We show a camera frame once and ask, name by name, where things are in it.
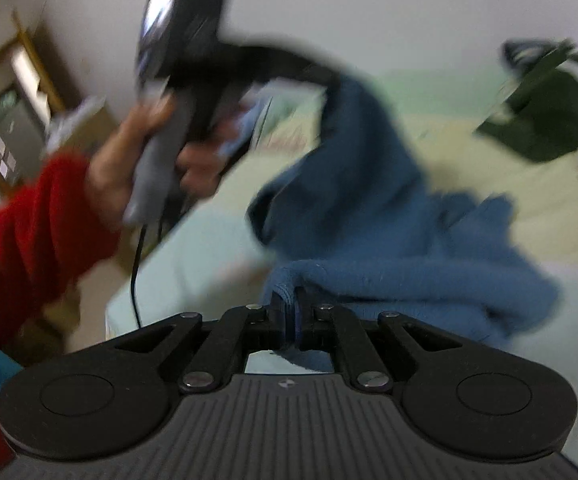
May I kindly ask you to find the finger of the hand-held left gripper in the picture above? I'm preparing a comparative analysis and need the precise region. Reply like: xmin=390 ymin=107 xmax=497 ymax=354
xmin=226 ymin=37 xmax=345 ymax=98

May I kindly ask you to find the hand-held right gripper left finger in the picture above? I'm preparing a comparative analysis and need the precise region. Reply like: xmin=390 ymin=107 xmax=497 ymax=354
xmin=112 ymin=287 xmax=297 ymax=395

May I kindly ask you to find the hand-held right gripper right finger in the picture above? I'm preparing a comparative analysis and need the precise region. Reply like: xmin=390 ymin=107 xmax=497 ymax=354
xmin=296 ymin=285 xmax=466 ymax=395

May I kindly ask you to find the blue towel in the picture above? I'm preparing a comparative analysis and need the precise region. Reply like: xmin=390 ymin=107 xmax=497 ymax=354
xmin=246 ymin=72 xmax=560 ymax=376

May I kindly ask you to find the dark green garment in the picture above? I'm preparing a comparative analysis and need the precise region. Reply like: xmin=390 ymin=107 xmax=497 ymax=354
xmin=476 ymin=40 xmax=578 ymax=163

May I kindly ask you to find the person's left hand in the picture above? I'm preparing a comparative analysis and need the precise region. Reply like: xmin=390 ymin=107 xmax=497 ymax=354
xmin=86 ymin=92 xmax=242 ymax=233

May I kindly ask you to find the blue patterned side table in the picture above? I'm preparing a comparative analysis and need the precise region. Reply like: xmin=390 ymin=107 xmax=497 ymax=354
xmin=216 ymin=87 xmax=280 ymax=158

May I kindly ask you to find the cardboard box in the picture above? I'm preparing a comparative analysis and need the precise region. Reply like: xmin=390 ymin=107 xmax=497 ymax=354
xmin=44 ymin=105 xmax=127 ymax=161

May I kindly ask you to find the wooden shelf unit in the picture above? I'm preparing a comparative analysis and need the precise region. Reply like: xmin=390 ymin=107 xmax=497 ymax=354
xmin=0 ymin=10 xmax=77 ymax=201

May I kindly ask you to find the grey metal appliance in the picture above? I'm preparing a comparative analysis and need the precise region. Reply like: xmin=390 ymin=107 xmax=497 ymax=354
xmin=0 ymin=87 xmax=45 ymax=181

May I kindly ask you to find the bed with pastel sheet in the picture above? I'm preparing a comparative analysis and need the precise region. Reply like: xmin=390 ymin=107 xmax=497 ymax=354
xmin=104 ymin=67 xmax=578 ymax=466

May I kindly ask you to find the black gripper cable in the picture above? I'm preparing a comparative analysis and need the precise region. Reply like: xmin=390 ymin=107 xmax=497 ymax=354
xmin=130 ymin=222 xmax=149 ymax=331

